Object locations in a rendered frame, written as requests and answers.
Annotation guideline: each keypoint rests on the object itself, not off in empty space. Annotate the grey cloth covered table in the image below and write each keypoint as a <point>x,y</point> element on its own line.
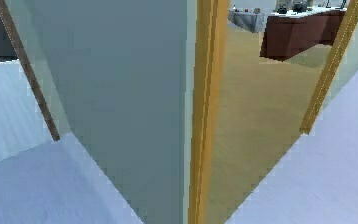
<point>248,20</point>

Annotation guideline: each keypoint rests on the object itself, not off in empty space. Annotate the dark red kitchen counter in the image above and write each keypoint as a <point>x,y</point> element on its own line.
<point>297,35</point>

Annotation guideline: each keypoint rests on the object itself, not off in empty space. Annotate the black pot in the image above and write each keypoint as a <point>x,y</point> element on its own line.
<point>282,9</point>

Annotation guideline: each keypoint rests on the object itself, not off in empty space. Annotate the dark kettle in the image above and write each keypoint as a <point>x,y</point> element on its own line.
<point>299,6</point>

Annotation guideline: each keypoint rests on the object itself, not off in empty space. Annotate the yellow wooden door frame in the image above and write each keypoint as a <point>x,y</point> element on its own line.
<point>205,100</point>

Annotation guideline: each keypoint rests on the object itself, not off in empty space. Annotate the brown wooden door frame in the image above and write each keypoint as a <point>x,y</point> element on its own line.
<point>27,66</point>

